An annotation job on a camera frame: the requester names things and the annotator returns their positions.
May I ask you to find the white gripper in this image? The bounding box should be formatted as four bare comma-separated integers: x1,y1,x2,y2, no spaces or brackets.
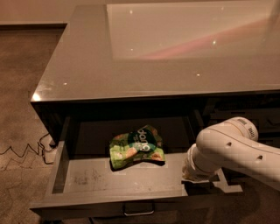
182,143,222,181

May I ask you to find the drawer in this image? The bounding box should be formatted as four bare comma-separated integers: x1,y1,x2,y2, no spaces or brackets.
208,108,280,140
31,116,242,220

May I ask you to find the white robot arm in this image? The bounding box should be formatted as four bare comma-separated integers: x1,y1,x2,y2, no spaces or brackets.
182,117,280,191

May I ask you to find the dark grey drawer cabinet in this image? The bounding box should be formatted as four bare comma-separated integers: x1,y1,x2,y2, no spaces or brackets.
31,0,280,144

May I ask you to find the green snack bag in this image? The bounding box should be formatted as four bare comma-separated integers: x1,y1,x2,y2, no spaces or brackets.
109,125,165,170

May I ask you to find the thin black zigzag cable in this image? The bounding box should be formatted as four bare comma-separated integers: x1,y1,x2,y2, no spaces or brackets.
0,132,60,165

